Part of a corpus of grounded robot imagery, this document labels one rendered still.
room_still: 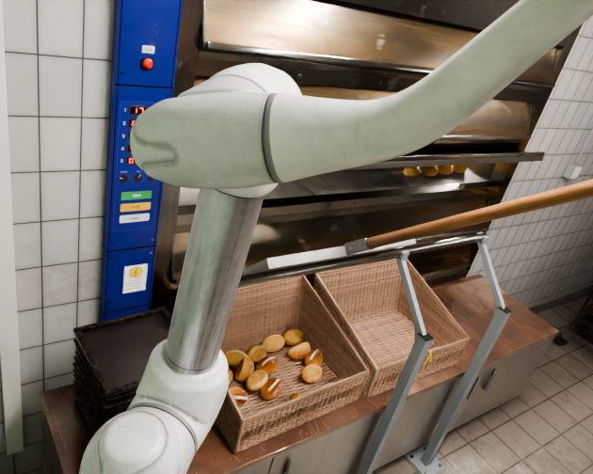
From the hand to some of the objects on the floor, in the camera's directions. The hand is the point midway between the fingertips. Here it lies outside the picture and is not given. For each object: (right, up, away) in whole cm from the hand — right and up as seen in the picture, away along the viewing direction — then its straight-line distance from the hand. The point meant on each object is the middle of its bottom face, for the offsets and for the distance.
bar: (-57, -126, +159) cm, 211 cm away
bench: (-55, -114, +184) cm, 223 cm away
